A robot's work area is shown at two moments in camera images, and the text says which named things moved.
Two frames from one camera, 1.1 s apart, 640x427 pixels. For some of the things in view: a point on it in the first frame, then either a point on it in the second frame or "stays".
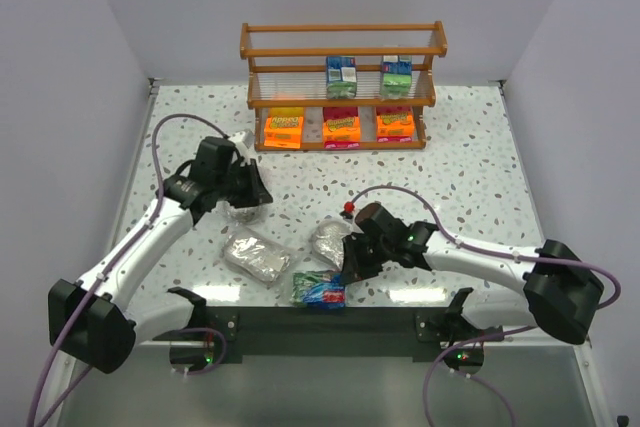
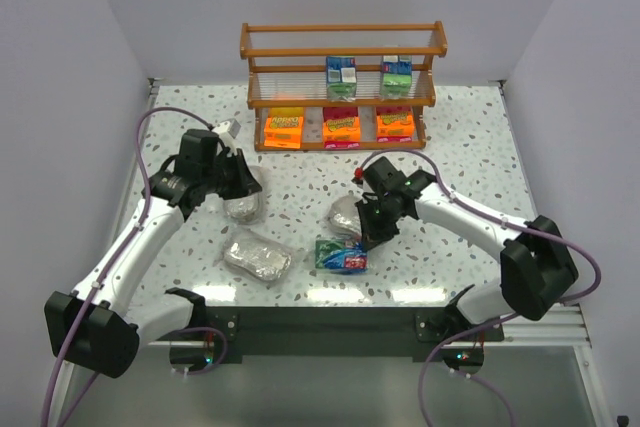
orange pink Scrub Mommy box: (395, 124) stays
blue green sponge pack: (396, 78) stays
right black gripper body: (357, 257) to (376, 220)
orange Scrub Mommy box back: (341, 128) stays
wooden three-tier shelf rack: (347, 86) stays
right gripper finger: (352, 244) to (369, 214)
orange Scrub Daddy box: (284, 127) stays
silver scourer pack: (327, 241) to (344, 219)
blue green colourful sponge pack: (318, 290) to (341, 255)
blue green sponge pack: (341, 77) stays
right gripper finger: (350, 276) to (375, 235)
